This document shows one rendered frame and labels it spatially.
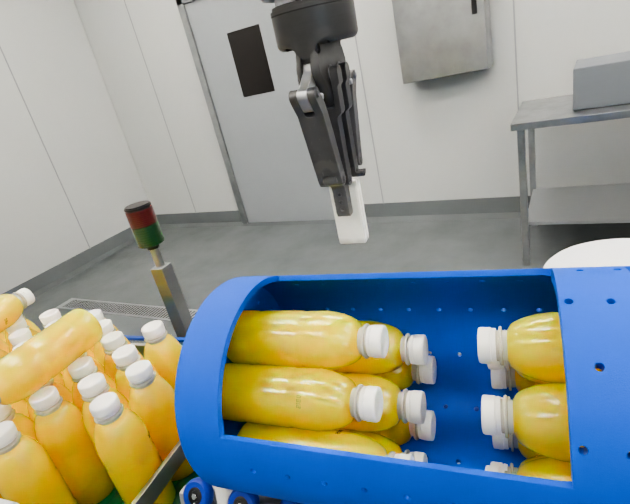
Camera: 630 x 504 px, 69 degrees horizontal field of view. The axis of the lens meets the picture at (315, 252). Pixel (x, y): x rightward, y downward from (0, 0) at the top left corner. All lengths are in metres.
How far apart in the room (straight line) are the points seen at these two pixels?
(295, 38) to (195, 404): 0.39
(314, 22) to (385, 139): 3.64
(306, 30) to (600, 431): 0.40
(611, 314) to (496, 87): 3.36
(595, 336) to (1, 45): 5.24
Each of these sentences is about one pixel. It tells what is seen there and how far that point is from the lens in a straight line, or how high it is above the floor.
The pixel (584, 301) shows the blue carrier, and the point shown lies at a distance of 0.48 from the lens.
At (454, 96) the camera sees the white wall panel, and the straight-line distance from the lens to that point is 3.83.
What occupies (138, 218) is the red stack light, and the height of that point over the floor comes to 1.23.
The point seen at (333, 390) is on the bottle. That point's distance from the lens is 0.54.
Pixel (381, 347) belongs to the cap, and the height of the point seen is 1.16.
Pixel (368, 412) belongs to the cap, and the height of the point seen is 1.12.
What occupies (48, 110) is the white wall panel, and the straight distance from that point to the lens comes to 5.42.
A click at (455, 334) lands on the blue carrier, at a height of 1.08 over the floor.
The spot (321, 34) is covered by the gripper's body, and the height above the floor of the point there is 1.50.
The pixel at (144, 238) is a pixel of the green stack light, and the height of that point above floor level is 1.19.
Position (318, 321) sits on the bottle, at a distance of 0.56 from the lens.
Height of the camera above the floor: 1.48
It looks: 23 degrees down
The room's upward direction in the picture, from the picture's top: 13 degrees counter-clockwise
